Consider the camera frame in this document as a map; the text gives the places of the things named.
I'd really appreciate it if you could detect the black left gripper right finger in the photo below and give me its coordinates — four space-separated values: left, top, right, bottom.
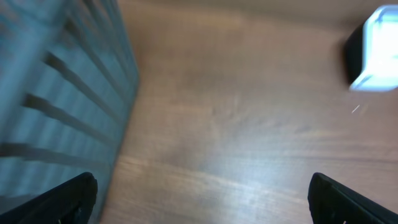
307 172 397 224

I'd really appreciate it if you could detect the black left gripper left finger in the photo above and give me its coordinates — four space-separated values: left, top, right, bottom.
1 172 98 224

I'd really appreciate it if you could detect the white barcode scanner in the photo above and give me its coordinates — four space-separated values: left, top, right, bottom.
343 4 397 92

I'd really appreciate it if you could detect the grey plastic mesh basket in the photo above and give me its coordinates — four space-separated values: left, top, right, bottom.
1 0 139 223

